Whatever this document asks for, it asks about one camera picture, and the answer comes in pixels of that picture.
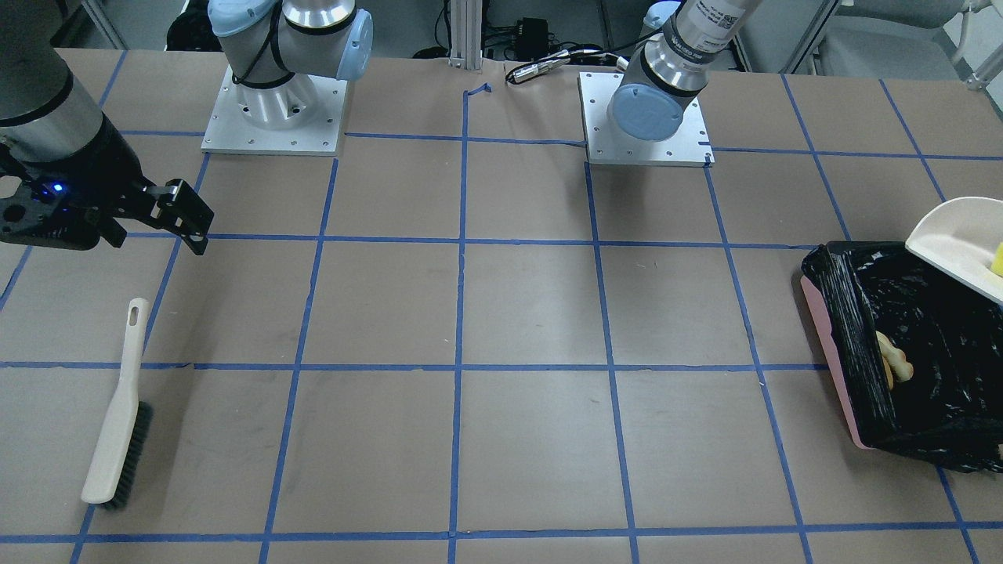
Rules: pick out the white plastic dustpan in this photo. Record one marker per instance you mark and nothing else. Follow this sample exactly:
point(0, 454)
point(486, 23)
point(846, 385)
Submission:
point(961, 238)

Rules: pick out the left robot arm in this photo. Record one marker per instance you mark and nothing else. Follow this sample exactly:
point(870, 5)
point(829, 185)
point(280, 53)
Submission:
point(669, 69)

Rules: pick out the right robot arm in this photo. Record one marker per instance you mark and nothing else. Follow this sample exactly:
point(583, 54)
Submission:
point(48, 115)

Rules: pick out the bin with black bag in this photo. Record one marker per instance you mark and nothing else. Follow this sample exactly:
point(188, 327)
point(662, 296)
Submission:
point(949, 413)

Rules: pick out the aluminium frame post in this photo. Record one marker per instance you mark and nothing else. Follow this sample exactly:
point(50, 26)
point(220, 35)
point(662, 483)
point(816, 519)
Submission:
point(466, 35)

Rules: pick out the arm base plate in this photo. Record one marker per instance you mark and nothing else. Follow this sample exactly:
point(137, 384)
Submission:
point(304, 117)
point(637, 124)

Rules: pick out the white brush black bristles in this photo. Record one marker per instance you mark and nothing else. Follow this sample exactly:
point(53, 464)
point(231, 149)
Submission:
point(127, 420)

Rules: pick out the black power box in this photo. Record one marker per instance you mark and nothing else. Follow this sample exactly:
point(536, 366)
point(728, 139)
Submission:
point(530, 38)

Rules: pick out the yellow green sponge piece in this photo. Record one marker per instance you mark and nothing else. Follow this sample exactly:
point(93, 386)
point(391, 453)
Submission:
point(996, 264)

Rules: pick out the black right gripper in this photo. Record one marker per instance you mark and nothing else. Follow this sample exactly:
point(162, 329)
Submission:
point(106, 168)

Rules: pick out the curved croissant bread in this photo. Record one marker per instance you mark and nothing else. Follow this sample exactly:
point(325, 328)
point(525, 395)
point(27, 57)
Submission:
point(894, 360)

